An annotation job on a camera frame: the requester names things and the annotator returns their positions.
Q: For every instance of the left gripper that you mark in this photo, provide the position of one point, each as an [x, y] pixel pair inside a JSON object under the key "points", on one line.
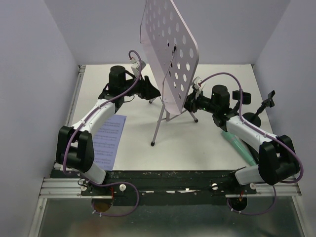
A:
{"points": [[147, 90]]}

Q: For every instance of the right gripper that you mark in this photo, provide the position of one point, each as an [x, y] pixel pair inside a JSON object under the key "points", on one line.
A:
{"points": [[191, 102]]}

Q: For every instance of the white music stand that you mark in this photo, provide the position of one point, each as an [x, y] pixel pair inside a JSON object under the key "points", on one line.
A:
{"points": [[172, 53]]}

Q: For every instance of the green microphone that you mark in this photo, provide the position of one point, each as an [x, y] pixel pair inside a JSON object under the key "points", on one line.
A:
{"points": [[239, 147]]}

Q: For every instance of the sheet music page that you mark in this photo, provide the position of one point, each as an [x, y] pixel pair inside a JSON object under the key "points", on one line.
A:
{"points": [[106, 142]]}

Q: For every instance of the black microphone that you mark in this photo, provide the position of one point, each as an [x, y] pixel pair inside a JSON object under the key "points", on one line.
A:
{"points": [[250, 148]]}

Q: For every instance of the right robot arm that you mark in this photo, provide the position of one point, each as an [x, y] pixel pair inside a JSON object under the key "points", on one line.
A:
{"points": [[276, 153]]}

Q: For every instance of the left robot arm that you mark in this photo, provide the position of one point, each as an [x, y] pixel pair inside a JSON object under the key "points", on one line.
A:
{"points": [[75, 143]]}

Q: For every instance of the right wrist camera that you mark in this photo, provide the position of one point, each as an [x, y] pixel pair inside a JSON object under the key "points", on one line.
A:
{"points": [[197, 87]]}

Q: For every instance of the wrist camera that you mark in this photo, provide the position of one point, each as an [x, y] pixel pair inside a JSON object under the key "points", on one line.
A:
{"points": [[136, 65], [197, 87]]}

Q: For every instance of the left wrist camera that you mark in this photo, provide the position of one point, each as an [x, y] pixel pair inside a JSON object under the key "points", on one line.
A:
{"points": [[136, 65]]}

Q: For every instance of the black mounting rail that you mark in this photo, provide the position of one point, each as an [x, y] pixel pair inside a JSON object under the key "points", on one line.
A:
{"points": [[166, 188]]}

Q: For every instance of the aluminium frame rail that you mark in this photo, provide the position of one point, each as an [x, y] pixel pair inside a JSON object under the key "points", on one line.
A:
{"points": [[136, 155]]}

